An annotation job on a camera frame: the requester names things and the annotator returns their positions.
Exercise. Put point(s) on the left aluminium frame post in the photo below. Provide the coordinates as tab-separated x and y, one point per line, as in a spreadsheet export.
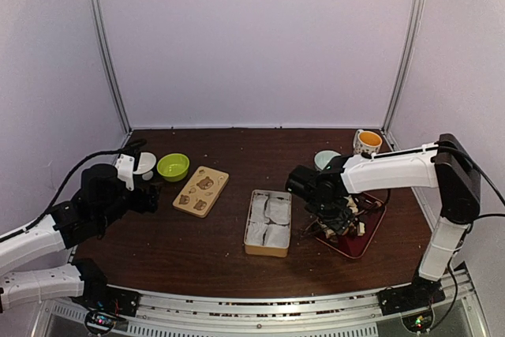
108	65

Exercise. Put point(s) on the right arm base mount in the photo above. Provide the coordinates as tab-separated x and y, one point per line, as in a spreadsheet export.
409	297

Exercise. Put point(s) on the small white bowl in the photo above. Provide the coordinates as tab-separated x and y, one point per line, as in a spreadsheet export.
146	165

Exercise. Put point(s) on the aluminium frame post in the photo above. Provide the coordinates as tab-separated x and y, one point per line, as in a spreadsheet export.
416	13
108	65

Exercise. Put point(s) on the pale green ceramic bowl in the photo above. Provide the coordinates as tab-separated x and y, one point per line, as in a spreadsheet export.
322	158

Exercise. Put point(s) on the lime green plastic bowl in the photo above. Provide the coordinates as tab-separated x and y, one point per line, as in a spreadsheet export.
173	167

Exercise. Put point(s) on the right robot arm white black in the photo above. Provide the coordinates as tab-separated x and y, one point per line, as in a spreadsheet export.
442	165

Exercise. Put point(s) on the right aluminium frame post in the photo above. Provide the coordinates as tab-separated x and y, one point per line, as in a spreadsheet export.
416	13

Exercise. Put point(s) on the tan tin box with paper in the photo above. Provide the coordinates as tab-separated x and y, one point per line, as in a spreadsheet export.
268	225

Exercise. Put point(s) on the red rectangular tray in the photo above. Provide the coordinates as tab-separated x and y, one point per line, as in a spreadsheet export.
356	241

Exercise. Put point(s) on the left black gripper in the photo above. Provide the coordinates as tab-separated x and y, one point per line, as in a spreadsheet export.
140	205

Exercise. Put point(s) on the patterned mug yellow inside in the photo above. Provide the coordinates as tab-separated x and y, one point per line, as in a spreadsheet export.
365	141

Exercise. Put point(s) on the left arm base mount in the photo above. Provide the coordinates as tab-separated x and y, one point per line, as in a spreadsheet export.
109	299

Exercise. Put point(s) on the tan bear tin lid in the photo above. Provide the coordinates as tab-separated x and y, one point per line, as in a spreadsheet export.
201	191

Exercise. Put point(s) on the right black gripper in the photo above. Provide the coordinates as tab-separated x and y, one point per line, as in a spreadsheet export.
338	224

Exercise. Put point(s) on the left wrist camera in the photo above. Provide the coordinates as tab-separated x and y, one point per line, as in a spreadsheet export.
125	168

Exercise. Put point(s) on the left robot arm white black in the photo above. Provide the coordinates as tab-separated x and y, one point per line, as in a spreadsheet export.
102	199

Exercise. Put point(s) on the metal tongs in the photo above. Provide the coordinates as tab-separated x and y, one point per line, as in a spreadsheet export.
312	230

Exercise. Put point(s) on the front aluminium rail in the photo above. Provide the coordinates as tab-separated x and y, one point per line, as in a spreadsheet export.
347	314

